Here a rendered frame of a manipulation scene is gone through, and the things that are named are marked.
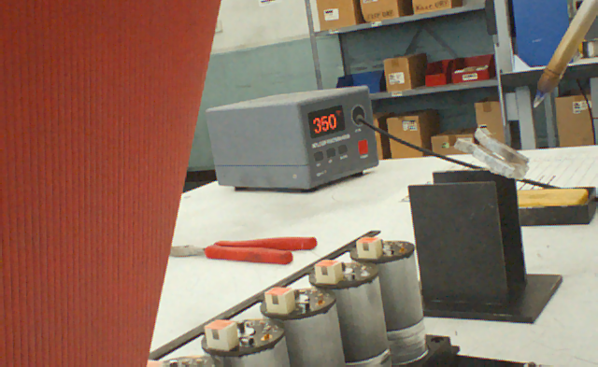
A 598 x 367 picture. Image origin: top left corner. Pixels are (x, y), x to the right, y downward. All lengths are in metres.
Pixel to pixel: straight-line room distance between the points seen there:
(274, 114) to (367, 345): 0.52
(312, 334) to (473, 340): 0.14
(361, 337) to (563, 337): 0.12
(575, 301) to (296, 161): 0.41
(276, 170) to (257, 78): 4.89
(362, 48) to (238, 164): 4.43
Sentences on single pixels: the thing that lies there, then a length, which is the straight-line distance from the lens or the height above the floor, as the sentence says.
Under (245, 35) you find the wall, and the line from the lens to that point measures 5.70.
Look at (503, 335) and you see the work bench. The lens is 0.36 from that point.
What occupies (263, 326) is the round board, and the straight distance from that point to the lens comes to 0.23.
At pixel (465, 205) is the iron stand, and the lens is 0.38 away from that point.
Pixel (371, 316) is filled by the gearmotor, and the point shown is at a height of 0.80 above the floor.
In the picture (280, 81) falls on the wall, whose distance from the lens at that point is 5.55.
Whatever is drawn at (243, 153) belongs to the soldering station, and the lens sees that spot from 0.81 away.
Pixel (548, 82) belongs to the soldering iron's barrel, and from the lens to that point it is 0.37.
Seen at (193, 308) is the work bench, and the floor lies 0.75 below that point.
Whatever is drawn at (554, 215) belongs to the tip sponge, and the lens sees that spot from 0.53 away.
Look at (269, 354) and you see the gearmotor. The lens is 0.22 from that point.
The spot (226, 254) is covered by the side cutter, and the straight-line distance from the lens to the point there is 0.55.
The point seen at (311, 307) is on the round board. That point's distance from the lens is 0.24.
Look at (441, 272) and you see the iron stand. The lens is 0.39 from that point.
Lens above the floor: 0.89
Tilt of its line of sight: 9 degrees down
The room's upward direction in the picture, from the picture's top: 9 degrees counter-clockwise
